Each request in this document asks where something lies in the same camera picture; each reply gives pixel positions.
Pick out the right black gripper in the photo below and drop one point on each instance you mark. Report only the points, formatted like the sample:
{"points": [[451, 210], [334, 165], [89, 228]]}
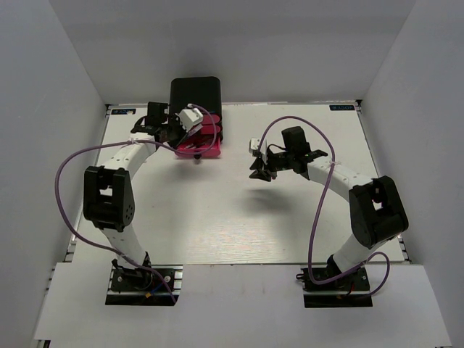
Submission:
{"points": [[264, 170]]}

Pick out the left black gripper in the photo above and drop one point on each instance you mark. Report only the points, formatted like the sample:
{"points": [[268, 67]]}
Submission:
{"points": [[183, 135]]}

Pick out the pink top drawer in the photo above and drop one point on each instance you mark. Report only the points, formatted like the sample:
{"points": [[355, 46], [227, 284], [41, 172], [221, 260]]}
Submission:
{"points": [[211, 119]]}

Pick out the pink bottom drawer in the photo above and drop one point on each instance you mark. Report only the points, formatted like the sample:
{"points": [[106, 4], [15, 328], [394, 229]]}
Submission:
{"points": [[212, 151]]}

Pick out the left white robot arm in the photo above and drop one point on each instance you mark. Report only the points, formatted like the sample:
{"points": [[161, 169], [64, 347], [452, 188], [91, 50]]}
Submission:
{"points": [[108, 200]]}

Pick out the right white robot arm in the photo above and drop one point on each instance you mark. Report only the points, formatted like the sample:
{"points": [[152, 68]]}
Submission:
{"points": [[376, 211]]}

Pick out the black drawer cabinet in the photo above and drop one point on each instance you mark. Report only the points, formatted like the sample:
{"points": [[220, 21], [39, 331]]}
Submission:
{"points": [[203, 91]]}

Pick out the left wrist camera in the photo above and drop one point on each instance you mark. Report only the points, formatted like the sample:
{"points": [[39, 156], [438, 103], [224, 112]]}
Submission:
{"points": [[190, 118]]}

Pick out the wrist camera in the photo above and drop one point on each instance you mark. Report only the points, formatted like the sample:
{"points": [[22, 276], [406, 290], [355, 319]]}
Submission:
{"points": [[190, 118], [258, 148]]}

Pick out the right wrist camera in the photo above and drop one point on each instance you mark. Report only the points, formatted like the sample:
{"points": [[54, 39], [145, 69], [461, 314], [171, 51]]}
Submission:
{"points": [[258, 148]]}

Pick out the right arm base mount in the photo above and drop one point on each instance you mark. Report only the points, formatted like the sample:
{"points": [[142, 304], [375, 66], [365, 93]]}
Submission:
{"points": [[348, 292]]}

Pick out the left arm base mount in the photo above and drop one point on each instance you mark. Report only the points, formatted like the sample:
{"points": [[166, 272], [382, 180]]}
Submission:
{"points": [[140, 288]]}

